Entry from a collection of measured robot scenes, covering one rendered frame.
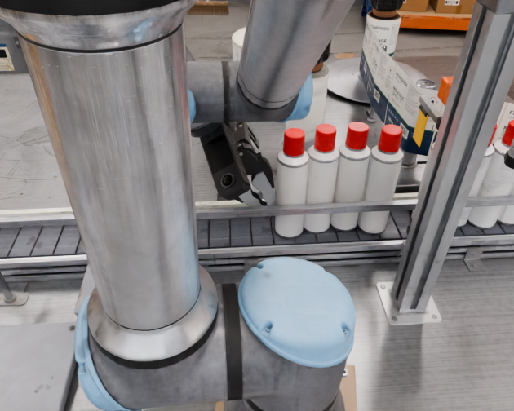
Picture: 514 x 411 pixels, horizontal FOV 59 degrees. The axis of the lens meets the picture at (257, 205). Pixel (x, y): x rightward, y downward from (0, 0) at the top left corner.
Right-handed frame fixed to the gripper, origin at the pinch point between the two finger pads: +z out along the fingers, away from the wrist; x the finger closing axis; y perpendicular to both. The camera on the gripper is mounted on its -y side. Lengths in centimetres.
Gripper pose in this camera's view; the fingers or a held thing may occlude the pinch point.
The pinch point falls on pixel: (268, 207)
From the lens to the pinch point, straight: 80.1
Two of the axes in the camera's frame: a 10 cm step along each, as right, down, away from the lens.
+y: -0.7, -6.4, 7.7
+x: -8.7, 4.2, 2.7
